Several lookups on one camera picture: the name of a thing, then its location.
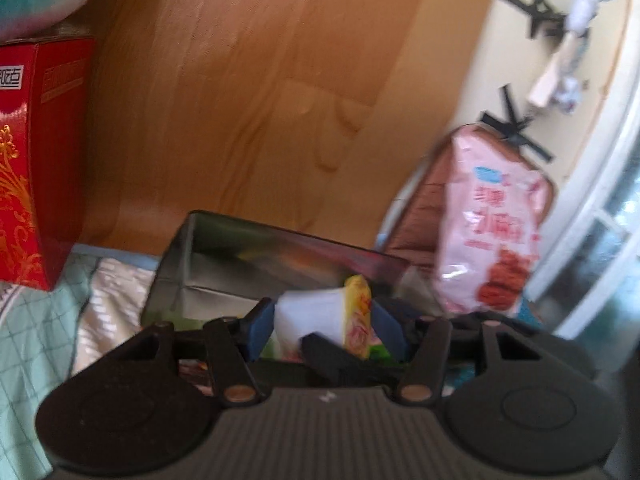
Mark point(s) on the brown cushion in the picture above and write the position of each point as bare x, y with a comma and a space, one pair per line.
420, 210

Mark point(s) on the red gift box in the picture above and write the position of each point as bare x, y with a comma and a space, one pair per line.
40, 160

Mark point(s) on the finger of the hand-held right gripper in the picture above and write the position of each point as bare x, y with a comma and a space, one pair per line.
335, 360

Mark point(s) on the patterned bed sheet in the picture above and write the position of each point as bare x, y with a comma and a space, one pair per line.
45, 320

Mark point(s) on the pink snack bag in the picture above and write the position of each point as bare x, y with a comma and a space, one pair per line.
492, 230

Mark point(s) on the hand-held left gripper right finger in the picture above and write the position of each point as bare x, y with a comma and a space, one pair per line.
389, 332

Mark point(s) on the black tape cross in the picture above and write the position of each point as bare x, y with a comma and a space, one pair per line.
532, 2
515, 125

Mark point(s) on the dark printed tin box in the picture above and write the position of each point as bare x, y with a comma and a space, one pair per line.
225, 260

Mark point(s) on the white jelly cup yellow lid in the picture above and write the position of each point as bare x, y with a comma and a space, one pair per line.
320, 310

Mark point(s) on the wooden headboard panel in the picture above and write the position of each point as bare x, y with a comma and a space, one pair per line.
260, 100

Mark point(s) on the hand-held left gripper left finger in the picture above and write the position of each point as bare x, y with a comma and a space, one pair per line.
260, 332

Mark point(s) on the white window frame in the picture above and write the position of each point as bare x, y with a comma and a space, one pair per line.
590, 220

